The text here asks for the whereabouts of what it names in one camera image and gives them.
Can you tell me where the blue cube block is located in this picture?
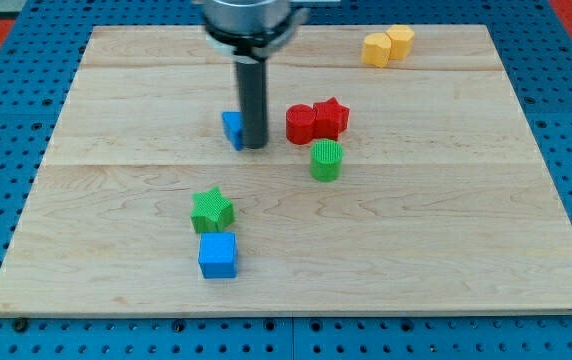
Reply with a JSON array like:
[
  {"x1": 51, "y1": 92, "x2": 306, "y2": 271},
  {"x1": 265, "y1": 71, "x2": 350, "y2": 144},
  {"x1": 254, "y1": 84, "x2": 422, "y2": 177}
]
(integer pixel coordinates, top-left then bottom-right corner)
[{"x1": 198, "y1": 232, "x2": 237, "y2": 279}]

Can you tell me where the red cylinder block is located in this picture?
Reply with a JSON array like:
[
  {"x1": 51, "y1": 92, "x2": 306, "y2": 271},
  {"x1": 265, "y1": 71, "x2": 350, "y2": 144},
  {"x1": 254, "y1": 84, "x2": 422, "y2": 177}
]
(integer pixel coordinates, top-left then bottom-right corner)
[{"x1": 286, "y1": 104, "x2": 316, "y2": 145}]

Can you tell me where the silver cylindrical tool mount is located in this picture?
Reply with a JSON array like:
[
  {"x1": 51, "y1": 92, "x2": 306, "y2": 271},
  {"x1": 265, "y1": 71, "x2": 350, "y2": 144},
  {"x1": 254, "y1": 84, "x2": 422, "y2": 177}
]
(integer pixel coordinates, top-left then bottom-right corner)
[{"x1": 194, "y1": 0, "x2": 340, "y2": 66}]

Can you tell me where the light wooden board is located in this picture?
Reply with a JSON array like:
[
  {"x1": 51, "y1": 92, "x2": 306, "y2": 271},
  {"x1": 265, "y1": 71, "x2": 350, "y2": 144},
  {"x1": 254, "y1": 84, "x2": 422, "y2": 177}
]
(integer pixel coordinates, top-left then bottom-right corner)
[{"x1": 0, "y1": 25, "x2": 572, "y2": 318}]

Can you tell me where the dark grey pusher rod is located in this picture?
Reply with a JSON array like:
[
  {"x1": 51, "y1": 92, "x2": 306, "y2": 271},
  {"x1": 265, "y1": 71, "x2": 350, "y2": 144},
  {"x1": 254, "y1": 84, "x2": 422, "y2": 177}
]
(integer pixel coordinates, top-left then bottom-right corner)
[{"x1": 235, "y1": 62, "x2": 269, "y2": 149}]

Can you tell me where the red star block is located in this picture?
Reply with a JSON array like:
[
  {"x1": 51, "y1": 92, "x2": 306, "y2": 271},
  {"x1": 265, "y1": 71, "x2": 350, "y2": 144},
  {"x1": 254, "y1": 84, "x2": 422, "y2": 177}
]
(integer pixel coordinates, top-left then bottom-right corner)
[{"x1": 313, "y1": 97, "x2": 350, "y2": 141}]

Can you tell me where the green star block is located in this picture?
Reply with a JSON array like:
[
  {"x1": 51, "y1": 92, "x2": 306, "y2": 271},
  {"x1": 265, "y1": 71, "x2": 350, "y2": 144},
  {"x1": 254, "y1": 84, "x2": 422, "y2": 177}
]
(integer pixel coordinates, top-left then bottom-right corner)
[{"x1": 190, "y1": 187, "x2": 235, "y2": 234}]

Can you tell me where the green cylinder block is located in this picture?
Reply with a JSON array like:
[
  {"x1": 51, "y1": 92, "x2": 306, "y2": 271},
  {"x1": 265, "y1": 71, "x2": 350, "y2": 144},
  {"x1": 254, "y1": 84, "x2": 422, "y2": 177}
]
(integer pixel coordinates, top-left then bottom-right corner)
[{"x1": 310, "y1": 139, "x2": 343, "y2": 182}]

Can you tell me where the yellow hexagon block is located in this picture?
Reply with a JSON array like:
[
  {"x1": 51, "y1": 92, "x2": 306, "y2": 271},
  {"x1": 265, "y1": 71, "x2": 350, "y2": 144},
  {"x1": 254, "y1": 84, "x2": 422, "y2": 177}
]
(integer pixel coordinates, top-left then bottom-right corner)
[{"x1": 386, "y1": 24, "x2": 415, "y2": 60}]

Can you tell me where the blue triangle block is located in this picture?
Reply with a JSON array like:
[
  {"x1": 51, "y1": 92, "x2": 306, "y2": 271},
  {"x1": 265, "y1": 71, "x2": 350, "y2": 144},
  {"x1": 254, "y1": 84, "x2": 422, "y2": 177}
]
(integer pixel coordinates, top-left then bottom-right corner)
[{"x1": 222, "y1": 111, "x2": 244, "y2": 151}]

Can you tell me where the yellow heart block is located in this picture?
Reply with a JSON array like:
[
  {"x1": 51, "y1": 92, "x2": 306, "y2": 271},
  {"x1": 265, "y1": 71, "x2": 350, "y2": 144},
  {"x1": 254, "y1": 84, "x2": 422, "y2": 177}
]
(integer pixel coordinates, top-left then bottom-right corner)
[{"x1": 361, "y1": 32, "x2": 392, "y2": 68}]

